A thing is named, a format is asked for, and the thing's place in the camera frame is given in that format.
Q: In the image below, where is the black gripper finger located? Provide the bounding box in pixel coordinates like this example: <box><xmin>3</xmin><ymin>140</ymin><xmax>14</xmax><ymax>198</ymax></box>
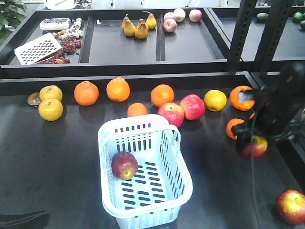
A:
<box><xmin>0</xmin><ymin>211</ymin><xmax>50</xmax><ymax>229</ymax></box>
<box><xmin>236</xmin><ymin>133</ymin><xmax>251</xmax><ymax>154</ymax></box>

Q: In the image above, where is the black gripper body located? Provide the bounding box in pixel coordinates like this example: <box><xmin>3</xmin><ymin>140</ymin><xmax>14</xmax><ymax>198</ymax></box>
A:
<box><xmin>231</xmin><ymin>113</ymin><xmax>298</xmax><ymax>142</ymax></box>

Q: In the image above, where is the dark red apple back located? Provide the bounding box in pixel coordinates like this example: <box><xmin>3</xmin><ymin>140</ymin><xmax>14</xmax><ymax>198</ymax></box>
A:
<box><xmin>240</xmin><ymin>135</ymin><xmax>268</xmax><ymax>159</ymax></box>

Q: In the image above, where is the dark red apple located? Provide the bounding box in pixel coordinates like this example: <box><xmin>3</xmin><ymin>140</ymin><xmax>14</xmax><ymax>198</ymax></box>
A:
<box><xmin>240</xmin><ymin>135</ymin><xmax>268</xmax><ymax>159</ymax></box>
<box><xmin>112</xmin><ymin>151</ymin><xmax>138</xmax><ymax>180</ymax></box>
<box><xmin>276</xmin><ymin>189</ymin><xmax>305</xmax><ymax>225</ymax></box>

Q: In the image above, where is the dark red apple front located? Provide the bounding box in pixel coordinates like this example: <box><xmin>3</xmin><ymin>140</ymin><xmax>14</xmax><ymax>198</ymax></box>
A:
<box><xmin>276</xmin><ymin>189</ymin><xmax>305</xmax><ymax>225</ymax></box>

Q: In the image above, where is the light blue plastic basket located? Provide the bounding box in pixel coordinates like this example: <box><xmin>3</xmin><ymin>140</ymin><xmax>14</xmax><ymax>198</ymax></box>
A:
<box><xmin>98</xmin><ymin>114</ymin><xmax>193</xmax><ymax>229</ymax></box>

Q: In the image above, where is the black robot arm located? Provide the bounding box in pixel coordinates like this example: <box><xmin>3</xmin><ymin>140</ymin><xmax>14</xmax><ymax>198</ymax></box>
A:
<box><xmin>231</xmin><ymin>62</ymin><xmax>305</xmax><ymax>158</ymax></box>

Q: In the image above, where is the orange behind pink apples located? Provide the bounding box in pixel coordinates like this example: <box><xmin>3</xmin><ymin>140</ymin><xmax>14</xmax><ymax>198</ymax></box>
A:
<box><xmin>151</xmin><ymin>84</ymin><xmax>175</xmax><ymax>107</ymax></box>

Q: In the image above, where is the small orange lower left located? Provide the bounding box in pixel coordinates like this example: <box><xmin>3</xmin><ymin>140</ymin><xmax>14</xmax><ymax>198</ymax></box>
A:
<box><xmin>225</xmin><ymin>118</ymin><xmax>246</xmax><ymax>140</ymax></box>

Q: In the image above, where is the large orange right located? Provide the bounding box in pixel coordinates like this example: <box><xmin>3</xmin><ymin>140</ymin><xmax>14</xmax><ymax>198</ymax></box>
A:
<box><xmin>229</xmin><ymin>85</ymin><xmax>255</xmax><ymax>111</ymax></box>

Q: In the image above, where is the black wooden produce stand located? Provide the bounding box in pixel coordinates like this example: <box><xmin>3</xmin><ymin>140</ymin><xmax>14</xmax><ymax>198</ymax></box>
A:
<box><xmin>0</xmin><ymin>72</ymin><xmax>305</xmax><ymax>229</ymax></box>

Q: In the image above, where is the pink red apple right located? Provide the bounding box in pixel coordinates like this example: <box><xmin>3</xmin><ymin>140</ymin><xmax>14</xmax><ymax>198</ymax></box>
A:
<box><xmin>180</xmin><ymin>94</ymin><xmax>205</xmax><ymax>121</ymax></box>

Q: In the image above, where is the pink red apple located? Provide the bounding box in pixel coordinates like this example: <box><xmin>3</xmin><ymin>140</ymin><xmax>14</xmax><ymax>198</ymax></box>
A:
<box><xmin>157</xmin><ymin>102</ymin><xmax>184</xmax><ymax>127</ymax></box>
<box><xmin>180</xmin><ymin>94</ymin><xmax>205</xmax><ymax>121</ymax></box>

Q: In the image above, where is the pink red apple left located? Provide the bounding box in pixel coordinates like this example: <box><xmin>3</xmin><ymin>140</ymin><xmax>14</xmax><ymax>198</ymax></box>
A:
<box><xmin>157</xmin><ymin>102</ymin><xmax>184</xmax><ymax>127</ymax></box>

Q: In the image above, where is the green avocado rear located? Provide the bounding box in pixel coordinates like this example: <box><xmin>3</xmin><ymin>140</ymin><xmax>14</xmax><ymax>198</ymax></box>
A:
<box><xmin>256</xmin><ymin>12</ymin><xmax>269</xmax><ymax>23</ymax></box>

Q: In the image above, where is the yellow citrus front left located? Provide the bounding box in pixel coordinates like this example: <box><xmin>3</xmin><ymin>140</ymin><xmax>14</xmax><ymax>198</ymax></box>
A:
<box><xmin>38</xmin><ymin>98</ymin><xmax>63</xmax><ymax>121</ymax></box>

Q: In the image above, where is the yellow citrus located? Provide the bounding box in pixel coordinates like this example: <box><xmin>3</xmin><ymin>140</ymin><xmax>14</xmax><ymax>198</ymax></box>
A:
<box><xmin>39</xmin><ymin>85</ymin><xmax>63</xmax><ymax>101</ymax></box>
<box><xmin>38</xmin><ymin>98</ymin><xmax>63</xmax><ymax>121</ymax></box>

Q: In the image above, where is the small orange middle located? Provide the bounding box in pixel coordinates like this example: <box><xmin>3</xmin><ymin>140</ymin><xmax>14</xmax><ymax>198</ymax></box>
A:
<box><xmin>127</xmin><ymin>103</ymin><xmax>148</xmax><ymax>117</ymax></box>

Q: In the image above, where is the brown mushroom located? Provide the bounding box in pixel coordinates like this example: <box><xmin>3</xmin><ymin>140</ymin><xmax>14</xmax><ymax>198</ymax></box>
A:
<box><xmin>27</xmin><ymin>92</ymin><xmax>41</xmax><ymax>106</ymax></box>

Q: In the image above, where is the pink apple rear right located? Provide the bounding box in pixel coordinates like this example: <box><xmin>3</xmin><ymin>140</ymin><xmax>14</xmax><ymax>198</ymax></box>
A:
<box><xmin>189</xmin><ymin>9</ymin><xmax>202</xmax><ymax>22</ymax></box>

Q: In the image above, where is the yellow citrus back left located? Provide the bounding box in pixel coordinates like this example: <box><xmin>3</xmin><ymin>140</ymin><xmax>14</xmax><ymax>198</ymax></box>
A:
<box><xmin>39</xmin><ymin>85</ymin><xmax>63</xmax><ymax>101</ymax></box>

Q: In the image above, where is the orange back middle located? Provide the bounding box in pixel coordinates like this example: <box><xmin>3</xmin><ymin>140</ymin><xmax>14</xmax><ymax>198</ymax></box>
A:
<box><xmin>106</xmin><ymin>77</ymin><xmax>131</xmax><ymax>102</ymax></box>

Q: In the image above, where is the pink apple rear front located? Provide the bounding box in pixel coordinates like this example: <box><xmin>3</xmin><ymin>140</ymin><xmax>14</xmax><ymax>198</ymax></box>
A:
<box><xmin>163</xmin><ymin>19</ymin><xmax>177</xmax><ymax>33</ymax></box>

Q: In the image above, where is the orange back left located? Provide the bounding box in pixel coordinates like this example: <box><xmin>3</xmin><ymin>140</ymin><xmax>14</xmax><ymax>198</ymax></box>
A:
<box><xmin>74</xmin><ymin>81</ymin><xmax>100</xmax><ymax>106</ymax></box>

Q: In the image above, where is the pale apple rear middle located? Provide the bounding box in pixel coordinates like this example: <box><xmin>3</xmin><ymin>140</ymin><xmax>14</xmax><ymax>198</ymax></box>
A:
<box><xmin>173</xmin><ymin>8</ymin><xmax>185</xmax><ymax>22</ymax></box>

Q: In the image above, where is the brown pear right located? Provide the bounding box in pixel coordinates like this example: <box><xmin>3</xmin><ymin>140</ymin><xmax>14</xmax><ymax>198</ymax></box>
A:
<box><xmin>143</xmin><ymin>10</ymin><xmax>157</xmax><ymax>30</ymax></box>

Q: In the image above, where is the brown pear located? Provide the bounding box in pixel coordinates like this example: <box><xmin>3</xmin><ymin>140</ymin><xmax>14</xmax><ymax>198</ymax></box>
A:
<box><xmin>121</xmin><ymin>13</ymin><xmax>136</xmax><ymax>37</ymax></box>
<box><xmin>135</xmin><ymin>19</ymin><xmax>149</xmax><ymax>39</ymax></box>
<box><xmin>143</xmin><ymin>10</ymin><xmax>157</xmax><ymax>30</ymax></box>

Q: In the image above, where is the brown pear middle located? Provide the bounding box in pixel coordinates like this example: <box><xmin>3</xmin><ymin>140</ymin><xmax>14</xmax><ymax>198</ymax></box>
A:
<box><xmin>135</xmin><ymin>19</ymin><xmax>149</xmax><ymax>39</ymax></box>

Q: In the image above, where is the black rear produce stand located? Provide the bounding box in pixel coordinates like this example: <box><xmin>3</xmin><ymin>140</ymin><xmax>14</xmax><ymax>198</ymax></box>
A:
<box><xmin>0</xmin><ymin>7</ymin><xmax>305</xmax><ymax>79</ymax></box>

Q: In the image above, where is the brown pear left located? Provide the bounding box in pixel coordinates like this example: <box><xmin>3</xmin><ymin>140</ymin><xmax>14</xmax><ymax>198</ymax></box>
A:
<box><xmin>121</xmin><ymin>13</ymin><xmax>136</xmax><ymax>37</ymax></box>

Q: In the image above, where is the white perforated tray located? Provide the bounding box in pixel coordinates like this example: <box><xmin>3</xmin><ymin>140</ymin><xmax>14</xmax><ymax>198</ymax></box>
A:
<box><xmin>14</xmin><ymin>33</ymin><xmax>61</xmax><ymax>65</ymax></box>

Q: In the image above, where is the green potted plant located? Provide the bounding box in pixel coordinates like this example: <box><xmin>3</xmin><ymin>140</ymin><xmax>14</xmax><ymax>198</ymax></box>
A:
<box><xmin>0</xmin><ymin>0</ymin><xmax>27</xmax><ymax>44</ymax></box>

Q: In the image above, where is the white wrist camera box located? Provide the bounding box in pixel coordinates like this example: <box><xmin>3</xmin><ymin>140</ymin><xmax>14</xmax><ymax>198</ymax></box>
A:
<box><xmin>237</xmin><ymin>90</ymin><xmax>255</xmax><ymax>102</ymax></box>

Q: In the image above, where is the black upright post right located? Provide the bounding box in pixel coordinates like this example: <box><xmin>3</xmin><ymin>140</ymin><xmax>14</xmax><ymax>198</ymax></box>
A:
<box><xmin>254</xmin><ymin>0</ymin><xmax>294</xmax><ymax>72</ymax></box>

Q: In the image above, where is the black upright post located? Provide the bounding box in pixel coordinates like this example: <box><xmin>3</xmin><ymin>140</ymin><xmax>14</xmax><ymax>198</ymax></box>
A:
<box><xmin>254</xmin><ymin>0</ymin><xmax>294</xmax><ymax>72</ymax></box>
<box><xmin>226</xmin><ymin>0</ymin><xmax>257</xmax><ymax>73</ymax></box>

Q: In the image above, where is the black upright post left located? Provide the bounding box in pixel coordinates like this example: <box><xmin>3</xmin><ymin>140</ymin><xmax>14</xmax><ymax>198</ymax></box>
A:
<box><xmin>226</xmin><ymin>0</ymin><xmax>257</xmax><ymax>73</ymax></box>

